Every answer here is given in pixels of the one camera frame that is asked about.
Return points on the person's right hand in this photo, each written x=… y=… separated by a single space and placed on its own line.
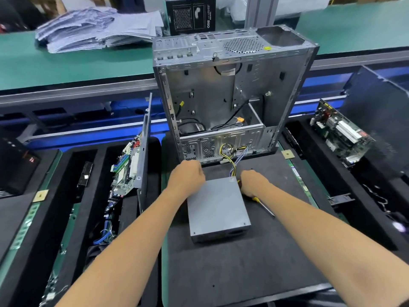
x=254 y=184

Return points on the person's left hand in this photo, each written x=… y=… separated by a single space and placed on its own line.
x=185 y=179

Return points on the grey power supply unit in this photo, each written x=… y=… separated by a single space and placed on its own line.
x=217 y=204

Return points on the silver power supply unit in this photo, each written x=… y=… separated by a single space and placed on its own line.
x=220 y=234

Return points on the person's right forearm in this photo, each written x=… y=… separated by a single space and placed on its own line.
x=332 y=252

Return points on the person's left forearm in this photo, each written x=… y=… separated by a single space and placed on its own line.
x=115 y=252

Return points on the silver metal computer case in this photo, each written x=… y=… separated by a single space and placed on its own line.
x=223 y=86

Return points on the small beige square chip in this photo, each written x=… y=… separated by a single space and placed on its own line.
x=288 y=154
x=40 y=195

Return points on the dark grey case side panel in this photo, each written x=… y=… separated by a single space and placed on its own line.
x=143 y=156

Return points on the green motherboard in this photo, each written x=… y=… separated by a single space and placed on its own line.
x=124 y=168

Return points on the black foam work mat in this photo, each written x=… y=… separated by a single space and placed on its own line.
x=13 y=239
x=287 y=252

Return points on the small black rectangular component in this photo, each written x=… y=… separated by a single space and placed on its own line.
x=85 y=174

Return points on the green board with white parts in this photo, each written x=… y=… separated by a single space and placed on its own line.
x=342 y=134

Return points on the black foam tray with recess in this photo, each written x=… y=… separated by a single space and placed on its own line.
x=364 y=201

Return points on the black foam tray with slots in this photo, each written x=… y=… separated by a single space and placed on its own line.
x=83 y=227

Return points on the long green memory strip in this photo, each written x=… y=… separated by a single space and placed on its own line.
x=25 y=230
x=64 y=249

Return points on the large black metal panel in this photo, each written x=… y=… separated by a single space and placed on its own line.
x=383 y=118

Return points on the small black lit fan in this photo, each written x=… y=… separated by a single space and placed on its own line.
x=399 y=225

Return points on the green conveyor belt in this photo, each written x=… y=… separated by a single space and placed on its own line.
x=70 y=64

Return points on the black cardboard box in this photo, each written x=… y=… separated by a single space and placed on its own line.
x=190 y=16

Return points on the black rectangular device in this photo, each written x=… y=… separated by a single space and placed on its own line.
x=16 y=168

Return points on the stack of grey paper sheets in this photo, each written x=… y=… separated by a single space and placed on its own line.
x=96 y=32

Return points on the clear plastic bag pile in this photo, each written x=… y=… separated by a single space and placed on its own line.
x=300 y=6

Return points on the small black metal bracket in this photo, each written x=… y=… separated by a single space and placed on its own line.
x=341 y=200

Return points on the grey metal conveyor rail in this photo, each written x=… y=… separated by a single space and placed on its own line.
x=76 y=91

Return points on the grey metal post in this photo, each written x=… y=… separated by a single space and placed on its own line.
x=262 y=10

